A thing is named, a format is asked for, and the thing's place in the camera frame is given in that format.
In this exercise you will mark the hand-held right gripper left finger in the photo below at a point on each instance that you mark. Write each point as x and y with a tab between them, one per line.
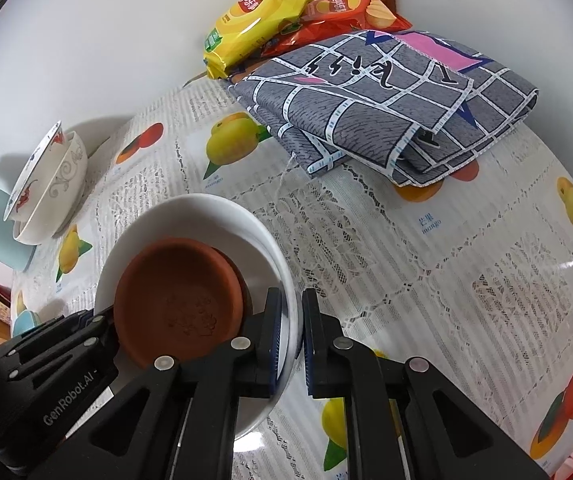
275	330

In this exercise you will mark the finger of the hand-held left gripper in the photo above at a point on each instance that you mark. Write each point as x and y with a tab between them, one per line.
66	327
66	355

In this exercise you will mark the yellow chips bag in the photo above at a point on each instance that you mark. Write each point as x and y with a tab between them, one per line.
251	20

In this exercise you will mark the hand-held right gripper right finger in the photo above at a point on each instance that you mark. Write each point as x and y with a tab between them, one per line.
309	340

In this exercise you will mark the small white bowl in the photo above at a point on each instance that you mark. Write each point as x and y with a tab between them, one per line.
176	215

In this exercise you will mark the blue square plate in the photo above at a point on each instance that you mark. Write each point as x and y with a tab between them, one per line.
24	325

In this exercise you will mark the fruit printed tablecloth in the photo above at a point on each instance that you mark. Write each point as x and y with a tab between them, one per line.
416	285

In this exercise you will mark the terracotta saucer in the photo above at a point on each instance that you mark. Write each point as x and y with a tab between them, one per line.
176	300

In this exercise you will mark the red chips bag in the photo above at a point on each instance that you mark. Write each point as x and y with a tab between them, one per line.
346	15

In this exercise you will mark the grey checked folded cloth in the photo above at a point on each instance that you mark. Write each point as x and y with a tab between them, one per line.
366	110

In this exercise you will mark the large white bowl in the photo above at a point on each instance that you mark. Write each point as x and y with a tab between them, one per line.
64	185

